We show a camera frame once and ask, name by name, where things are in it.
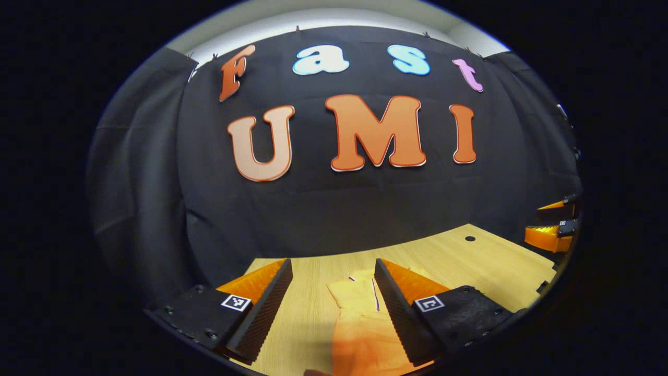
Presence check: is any orange T-shirt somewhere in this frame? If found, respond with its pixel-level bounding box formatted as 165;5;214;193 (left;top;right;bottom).
327;269;434;375

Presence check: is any black backdrop cloth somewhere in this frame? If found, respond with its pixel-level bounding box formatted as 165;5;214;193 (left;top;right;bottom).
86;25;582;314

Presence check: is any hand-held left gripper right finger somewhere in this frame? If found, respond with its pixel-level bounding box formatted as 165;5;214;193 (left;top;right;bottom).
374;258;528;367

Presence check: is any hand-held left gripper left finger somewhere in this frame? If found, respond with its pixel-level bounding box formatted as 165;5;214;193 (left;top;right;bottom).
146;257;294;366

